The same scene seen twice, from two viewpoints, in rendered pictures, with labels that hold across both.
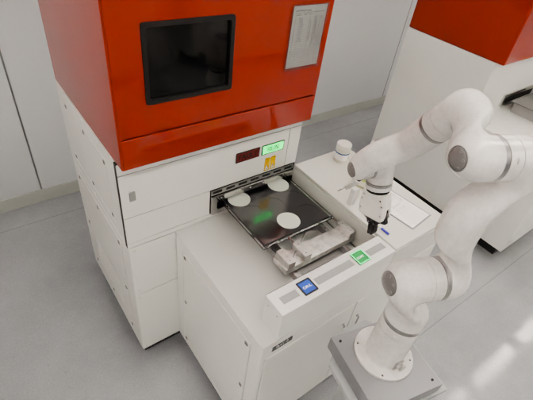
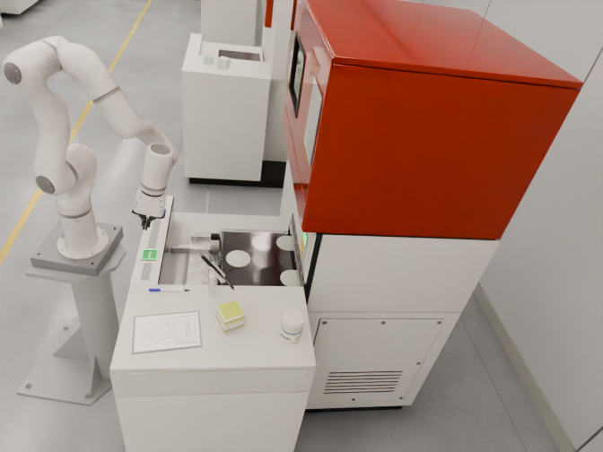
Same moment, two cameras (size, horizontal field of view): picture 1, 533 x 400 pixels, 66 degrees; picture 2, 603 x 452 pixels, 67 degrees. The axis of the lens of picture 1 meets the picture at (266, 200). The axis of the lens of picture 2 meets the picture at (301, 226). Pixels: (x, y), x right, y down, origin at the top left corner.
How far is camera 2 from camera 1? 244 cm
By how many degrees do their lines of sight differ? 84
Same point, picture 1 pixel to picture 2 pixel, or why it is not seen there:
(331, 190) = (242, 290)
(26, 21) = (571, 154)
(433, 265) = not seen: hidden behind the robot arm
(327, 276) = (155, 229)
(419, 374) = (49, 250)
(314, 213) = (233, 281)
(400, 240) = (135, 295)
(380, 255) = (137, 270)
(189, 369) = not seen: hidden behind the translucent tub
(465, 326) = not seen: outside the picture
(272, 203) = (267, 260)
